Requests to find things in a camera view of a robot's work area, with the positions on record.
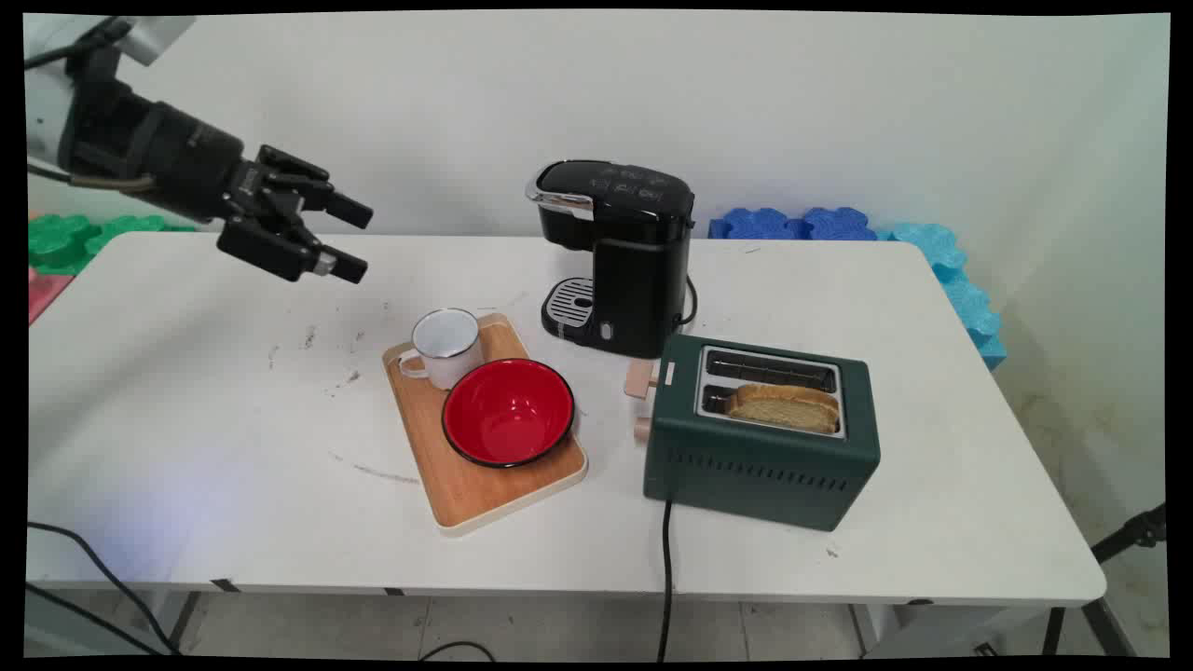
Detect pink foam mat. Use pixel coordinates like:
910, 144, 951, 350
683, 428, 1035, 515
27, 265, 75, 328

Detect white enamel mug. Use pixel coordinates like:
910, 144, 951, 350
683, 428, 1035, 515
398, 308, 487, 391

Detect red enamel bowl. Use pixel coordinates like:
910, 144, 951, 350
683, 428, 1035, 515
441, 357, 577, 470

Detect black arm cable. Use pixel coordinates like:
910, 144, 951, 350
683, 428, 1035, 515
26, 162, 157, 195
25, 21, 133, 72

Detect light blue foam mat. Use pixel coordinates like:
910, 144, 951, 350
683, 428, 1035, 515
876, 221, 1008, 373

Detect black looped floor cable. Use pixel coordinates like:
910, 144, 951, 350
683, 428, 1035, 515
418, 640, 497, 664

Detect dark green toaster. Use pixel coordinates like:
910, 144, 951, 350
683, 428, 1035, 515
624, 333, 882, 533

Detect wooden serving tray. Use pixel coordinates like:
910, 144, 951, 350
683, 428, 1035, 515
381, 312, 590, 539

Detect dark blue foam mat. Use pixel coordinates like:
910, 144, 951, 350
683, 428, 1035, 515
707, 206, 894, 242

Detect black coffee machine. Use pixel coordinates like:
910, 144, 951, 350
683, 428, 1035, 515
525, 159, 697, 360

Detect green foam mat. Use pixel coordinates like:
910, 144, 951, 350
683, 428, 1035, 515
27, 213, 198, 278

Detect black toaster power cable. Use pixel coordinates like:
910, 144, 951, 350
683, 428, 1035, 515
657, 500, 676, 663

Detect black tripod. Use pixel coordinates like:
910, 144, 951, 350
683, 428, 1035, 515
1079, 502, 1169, 658

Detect toasted bread slice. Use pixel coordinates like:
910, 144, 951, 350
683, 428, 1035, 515
726, 383, 843, 435

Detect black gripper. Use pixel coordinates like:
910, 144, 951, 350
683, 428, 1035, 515
119, 96, 375, 285

